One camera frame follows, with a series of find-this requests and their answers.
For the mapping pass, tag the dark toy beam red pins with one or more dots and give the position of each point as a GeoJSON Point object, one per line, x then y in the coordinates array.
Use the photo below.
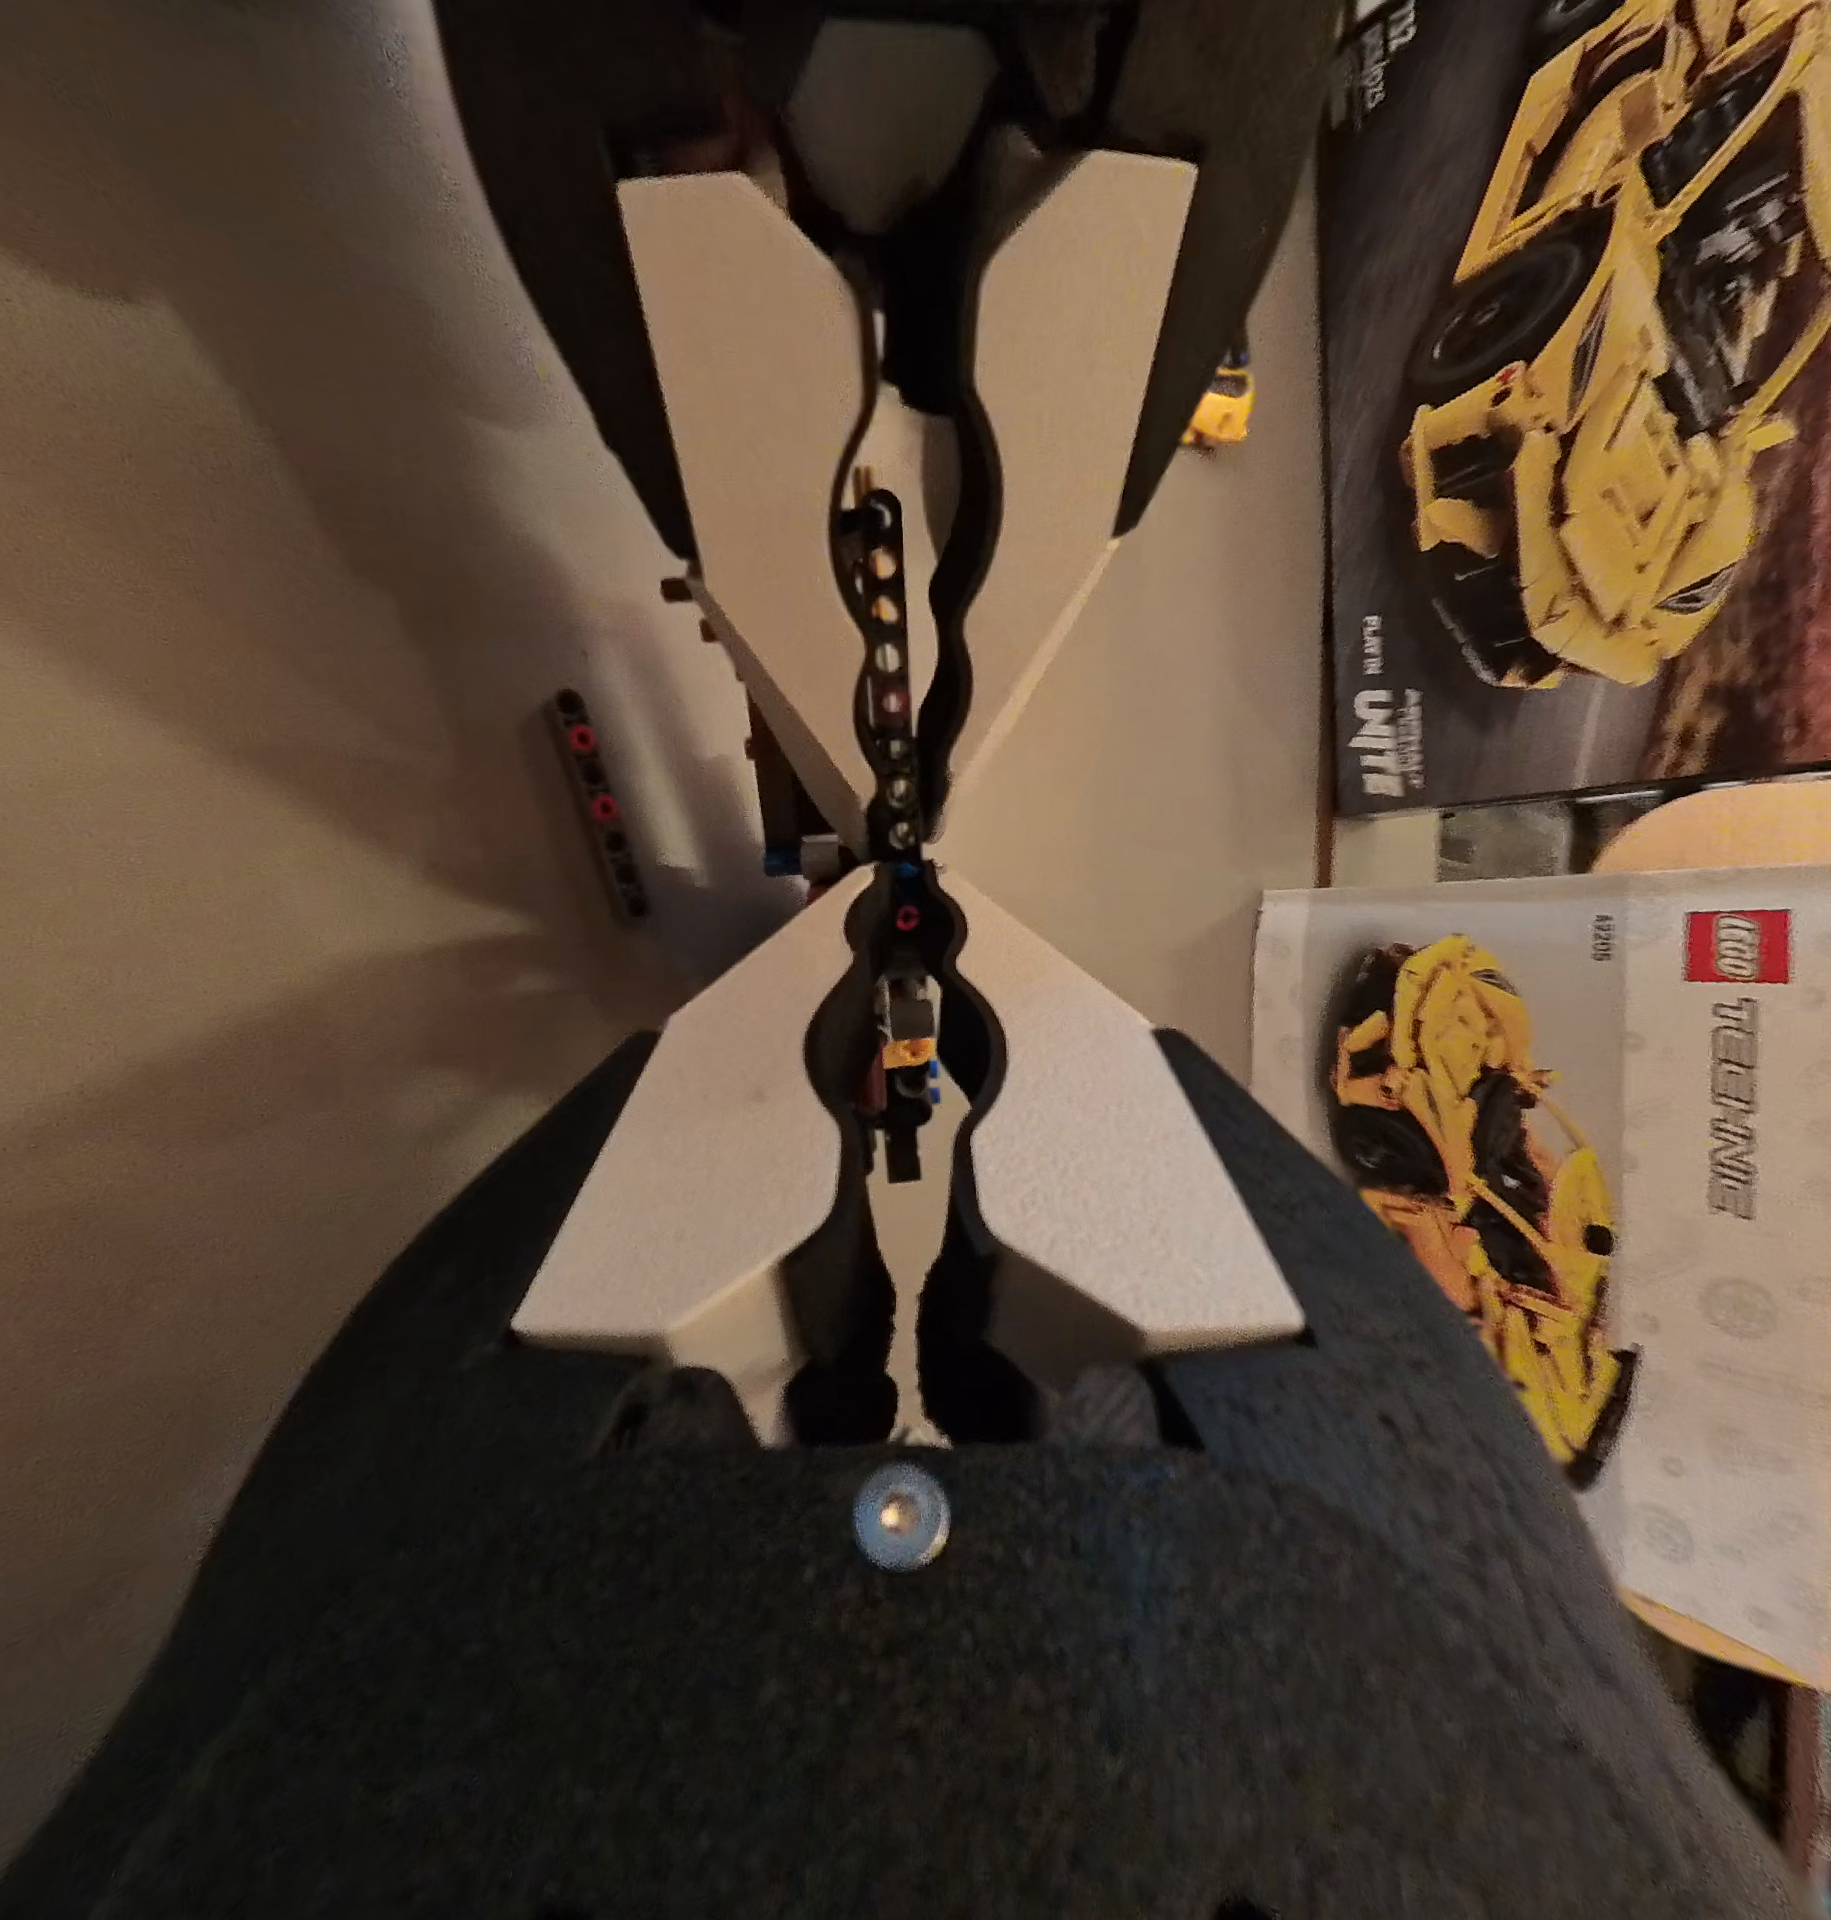
{"type": "Point", "coordinates": [601, 810]}

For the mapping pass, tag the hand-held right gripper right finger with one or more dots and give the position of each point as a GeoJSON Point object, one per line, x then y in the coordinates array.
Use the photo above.
{"type": "Point", "coordinates": [1141, 1200]}

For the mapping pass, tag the yellow car instruction booklet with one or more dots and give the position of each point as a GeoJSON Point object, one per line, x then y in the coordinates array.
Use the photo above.
{"type": "Point", "coordinates": [1679, 1275]}

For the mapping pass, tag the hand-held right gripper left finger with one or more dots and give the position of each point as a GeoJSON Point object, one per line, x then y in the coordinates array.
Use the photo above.
{"type": "Point", "coordinates": [675, 1200]}

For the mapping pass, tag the large yellow toy car panel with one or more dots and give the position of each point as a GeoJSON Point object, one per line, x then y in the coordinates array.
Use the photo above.
{"type": "Point", "coordinates": [1219, 401]}

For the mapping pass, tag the grey desk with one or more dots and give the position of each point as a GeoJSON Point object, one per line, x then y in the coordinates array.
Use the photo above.
{"type": "Point", "coordinates": [255, 601]}

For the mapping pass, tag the yellow car toy set box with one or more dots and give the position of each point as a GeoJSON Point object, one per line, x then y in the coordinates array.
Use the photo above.
{"type": "Point", "coordinates": [1605, 376]}

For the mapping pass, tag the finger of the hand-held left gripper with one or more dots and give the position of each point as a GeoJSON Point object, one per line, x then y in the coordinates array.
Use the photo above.
{"type": "Point", "coordinates": [1080, 376]}
{"type": "Point", "coordinates": [751, 421]}

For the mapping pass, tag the black grey toy brick chassis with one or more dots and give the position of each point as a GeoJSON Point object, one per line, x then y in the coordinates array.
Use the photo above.
{"type": "Point", "coordinates": [885, 660]}

